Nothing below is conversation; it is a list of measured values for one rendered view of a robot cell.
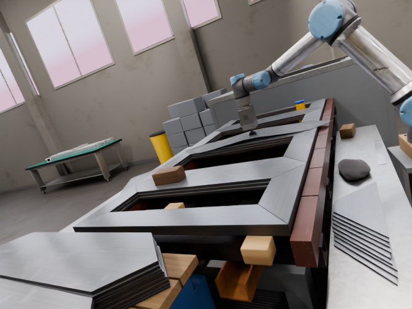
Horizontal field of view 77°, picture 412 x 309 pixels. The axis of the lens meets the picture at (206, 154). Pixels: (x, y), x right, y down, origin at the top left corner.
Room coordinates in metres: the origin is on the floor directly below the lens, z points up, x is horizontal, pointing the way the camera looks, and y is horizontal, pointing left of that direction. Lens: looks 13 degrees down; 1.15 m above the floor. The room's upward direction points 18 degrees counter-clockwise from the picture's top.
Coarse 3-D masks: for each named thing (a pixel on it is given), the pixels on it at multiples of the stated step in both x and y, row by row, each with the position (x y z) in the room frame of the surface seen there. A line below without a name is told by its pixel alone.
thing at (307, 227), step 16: (320, 128) 1.15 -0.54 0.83; (320, 144) 0.94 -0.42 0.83; (320, 160) 0.79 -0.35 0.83; (320, 176) 0.68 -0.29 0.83; (304, 192) 0.62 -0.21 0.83; (320, 192) 0.61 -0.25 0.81; (304, 208) 0.54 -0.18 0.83; (320, 208) 0.57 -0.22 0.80; (304, 224) 0.48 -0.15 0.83; (320, 224) 0.53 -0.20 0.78; (304, 240) 0.43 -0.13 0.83; (304, 256) 0.43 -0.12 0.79
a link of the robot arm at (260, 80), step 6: (258, 72) 1.22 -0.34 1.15; (264, 72) 1.20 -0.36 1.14; (246, 78) 1.25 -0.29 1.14; (252, 78) 1.22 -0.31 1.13; (258, 78) 1.19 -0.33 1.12; (264, 78) 1.19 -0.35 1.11; (270, 78) 1.26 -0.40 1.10; (246, 84) 1.24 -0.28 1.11; (252, 84) 1.22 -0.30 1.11; (258, 84) 1.19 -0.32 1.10; (264, 84) 1.19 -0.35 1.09; (246, 90) 1.26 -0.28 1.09; (252, 90) 1.24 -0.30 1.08
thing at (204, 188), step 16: (272, 112) 1.92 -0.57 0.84; (256, 128) 1.64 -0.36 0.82; (240, 144) 1.26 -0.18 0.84; (256, 144) 1.20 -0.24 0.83; (272, 144) 1.15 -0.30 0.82; (304, 176) 0.69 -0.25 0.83; (144, 192) 1.00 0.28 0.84; (160, 192) 0.96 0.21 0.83; (176, 192) 0.91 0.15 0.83; (192, 192) 0.87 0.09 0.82; (208, 192) 0.83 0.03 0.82; (224, 192) 0.80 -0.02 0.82; (288, 224) 0.47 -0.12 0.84
